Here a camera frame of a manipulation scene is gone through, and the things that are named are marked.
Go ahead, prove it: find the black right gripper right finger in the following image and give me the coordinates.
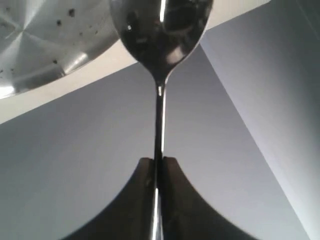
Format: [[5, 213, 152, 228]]
[[159, 157, 255, 240]]

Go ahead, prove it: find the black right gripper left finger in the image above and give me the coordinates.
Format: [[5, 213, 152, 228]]
[[65, 158, 154, 240]]

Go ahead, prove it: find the stainless steel spork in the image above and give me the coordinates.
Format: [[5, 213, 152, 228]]
[[110, 0, 214, 240]]

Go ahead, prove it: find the round stainless steel plate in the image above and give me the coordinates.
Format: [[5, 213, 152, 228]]
[[0, 0, 118, 99]]

